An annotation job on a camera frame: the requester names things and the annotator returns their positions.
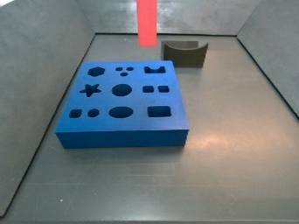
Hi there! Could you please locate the dark curved holder block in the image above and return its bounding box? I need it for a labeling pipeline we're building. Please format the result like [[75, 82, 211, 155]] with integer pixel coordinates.
[[162, 40, 210, 68]]

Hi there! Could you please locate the blue shape sorter block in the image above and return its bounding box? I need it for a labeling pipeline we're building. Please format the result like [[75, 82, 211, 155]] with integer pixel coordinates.
[[55, 60, 190, 149]]

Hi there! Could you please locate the red rectangular peg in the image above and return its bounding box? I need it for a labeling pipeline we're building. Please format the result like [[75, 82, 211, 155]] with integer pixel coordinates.
[[137, 0, 158, 47]]

